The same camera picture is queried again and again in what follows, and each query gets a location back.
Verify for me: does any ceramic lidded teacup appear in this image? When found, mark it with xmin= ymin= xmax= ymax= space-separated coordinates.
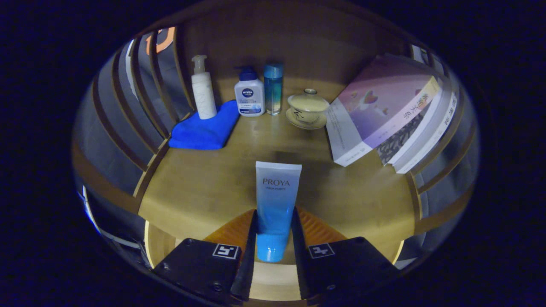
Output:
xmin=285 ymin=88 xmax=330 ymax=130

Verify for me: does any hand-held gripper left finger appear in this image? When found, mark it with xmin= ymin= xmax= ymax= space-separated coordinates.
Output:
xmin=152 ymin=208 xmax=259 ymax=301

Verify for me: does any patterned cover book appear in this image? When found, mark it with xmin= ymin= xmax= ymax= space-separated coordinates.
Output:
xmin=376 ymin=102 xmax=431 ymax=166

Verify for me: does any purple book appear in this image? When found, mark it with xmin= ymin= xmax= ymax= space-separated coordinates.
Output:
xmin=325 ymin=55 xmax=441 ymax=167

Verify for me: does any wooden countertop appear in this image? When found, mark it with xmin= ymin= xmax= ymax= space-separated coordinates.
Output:
xmin=137 ymin=77 xmax=423 ymax=263

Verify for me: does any thin white book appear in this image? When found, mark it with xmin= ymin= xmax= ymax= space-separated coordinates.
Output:
xmin=386 ymin=81 xmax=453 ymax=169

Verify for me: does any blue folded cloth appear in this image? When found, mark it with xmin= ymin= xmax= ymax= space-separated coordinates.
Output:
xmin=168 ymin=100 xmax=240 ymax=151

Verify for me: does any wooden cabinet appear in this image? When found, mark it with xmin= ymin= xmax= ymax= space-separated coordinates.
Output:
xmin=73 ymin=9 xmax=480 ymax=265

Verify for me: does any white lotion bottle blue cap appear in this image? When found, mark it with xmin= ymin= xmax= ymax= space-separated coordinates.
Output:
xmin=234 ymin=65 xmax=266 ymax=117

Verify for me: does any blue cleanser tube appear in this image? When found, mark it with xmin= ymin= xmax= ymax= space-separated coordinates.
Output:
xmin=255 ymin=161 xmax=302 ymax=263

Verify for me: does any white pump bottle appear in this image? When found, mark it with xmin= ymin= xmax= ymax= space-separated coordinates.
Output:
xmin=191 ymin=55 xmax=218 ymax=120

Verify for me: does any teal bottle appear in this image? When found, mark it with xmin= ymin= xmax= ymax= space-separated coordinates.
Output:
xmin=263 ymin=63 xmax=284 ymax=116

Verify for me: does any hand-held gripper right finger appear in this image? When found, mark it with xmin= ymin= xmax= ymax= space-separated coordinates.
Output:
xmin=291 ymin=206 xmax=401 ymax=301

